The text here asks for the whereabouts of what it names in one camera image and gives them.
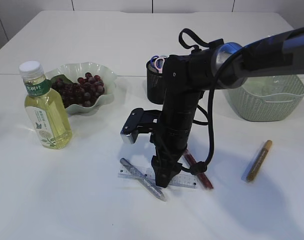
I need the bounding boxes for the red glitter pen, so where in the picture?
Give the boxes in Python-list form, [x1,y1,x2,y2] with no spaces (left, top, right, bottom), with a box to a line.
[183,149,214,190]

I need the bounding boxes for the green woven plastic basket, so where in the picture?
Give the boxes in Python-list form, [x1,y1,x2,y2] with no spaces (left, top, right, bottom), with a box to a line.
[227,75,304,122]

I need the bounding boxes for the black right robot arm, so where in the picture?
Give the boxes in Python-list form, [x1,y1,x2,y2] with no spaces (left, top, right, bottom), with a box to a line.
[151,27,304,188]

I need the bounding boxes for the grey glitter pen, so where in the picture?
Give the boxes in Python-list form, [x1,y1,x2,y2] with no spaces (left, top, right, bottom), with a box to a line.
[120,158,167,202]

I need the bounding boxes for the gold glitter pen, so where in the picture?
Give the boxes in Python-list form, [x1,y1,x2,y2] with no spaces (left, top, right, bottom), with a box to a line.
[246,140,273,183]

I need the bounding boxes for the purple grape bunch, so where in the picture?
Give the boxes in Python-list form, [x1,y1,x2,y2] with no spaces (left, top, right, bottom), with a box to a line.
[50,72,105,108]

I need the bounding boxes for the green tea bottle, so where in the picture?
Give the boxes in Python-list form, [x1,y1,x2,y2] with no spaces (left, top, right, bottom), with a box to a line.
[19,60,72,150]

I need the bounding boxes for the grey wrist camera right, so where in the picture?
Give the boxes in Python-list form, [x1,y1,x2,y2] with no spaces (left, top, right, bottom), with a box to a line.
[120,108,161,144]

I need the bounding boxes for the black mesh pen holder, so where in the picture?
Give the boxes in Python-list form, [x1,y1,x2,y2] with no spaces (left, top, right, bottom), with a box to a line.
[146,60,165,105]

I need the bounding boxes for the pink scissors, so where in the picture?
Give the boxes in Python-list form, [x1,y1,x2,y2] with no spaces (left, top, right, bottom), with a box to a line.
[154,56,166,74]

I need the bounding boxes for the clear plastic ruler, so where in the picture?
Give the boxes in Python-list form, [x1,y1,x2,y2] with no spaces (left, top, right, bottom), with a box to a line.
[118,166,198,189]

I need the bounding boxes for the clear plastic sheet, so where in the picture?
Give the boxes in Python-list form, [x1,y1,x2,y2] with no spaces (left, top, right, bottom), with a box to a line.
[264,76,284,92]

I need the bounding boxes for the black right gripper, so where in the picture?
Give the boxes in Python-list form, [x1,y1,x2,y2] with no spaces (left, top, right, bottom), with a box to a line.
[149,124,191,188]

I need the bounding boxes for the blue scissors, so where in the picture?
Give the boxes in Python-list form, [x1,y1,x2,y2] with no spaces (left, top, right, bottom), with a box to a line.
[150,55,167,64]

